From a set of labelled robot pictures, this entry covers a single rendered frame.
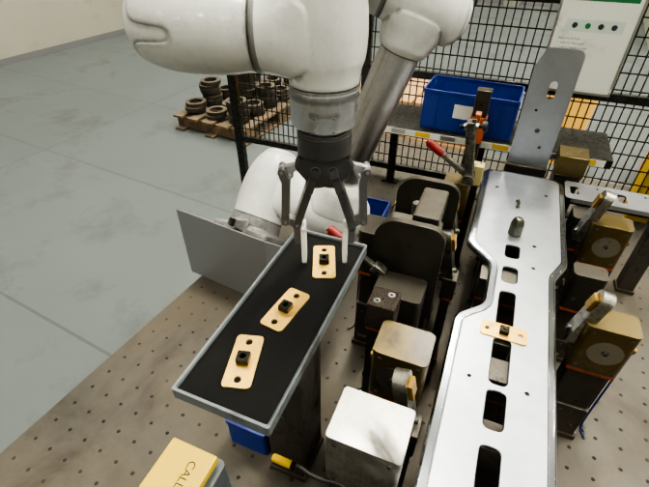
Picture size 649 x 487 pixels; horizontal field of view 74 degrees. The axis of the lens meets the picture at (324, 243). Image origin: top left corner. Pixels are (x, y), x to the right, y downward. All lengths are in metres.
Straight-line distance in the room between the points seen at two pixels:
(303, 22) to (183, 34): 0.14
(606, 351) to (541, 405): 0.20
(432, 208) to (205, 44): 0.50
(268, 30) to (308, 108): 0.10
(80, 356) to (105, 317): 0.24
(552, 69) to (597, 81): 0.34
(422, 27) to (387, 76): 0.13
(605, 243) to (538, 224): 0.15
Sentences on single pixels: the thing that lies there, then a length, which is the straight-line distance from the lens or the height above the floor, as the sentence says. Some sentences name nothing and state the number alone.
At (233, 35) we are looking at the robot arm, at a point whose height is 1.53.
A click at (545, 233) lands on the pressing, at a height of 1.00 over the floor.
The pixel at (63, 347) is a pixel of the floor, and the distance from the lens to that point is 2.42.
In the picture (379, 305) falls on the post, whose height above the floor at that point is 1.10.
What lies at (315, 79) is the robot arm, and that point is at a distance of 0.53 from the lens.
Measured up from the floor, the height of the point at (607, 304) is 1.09.
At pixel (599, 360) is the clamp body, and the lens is 0.98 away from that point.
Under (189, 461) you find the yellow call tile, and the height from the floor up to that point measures 1.16.
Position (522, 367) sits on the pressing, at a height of 1.00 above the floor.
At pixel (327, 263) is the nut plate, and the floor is 1.17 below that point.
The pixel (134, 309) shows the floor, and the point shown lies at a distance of 2.44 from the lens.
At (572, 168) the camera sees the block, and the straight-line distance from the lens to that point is 1.48.
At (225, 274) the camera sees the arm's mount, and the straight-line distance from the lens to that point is 1.35.
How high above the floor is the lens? 1.64
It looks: 38 degrees down
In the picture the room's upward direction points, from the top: straight up
